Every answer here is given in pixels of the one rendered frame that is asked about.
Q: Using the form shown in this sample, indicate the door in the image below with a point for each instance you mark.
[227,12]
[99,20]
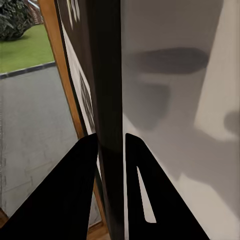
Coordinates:
[39,121]

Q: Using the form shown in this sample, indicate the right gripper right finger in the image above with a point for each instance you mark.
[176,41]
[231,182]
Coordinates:
[174,219]

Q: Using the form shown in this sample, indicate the poster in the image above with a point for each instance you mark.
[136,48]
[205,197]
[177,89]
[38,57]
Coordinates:
[90,32]

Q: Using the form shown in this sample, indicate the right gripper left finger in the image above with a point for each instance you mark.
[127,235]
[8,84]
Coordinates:
[59,208]

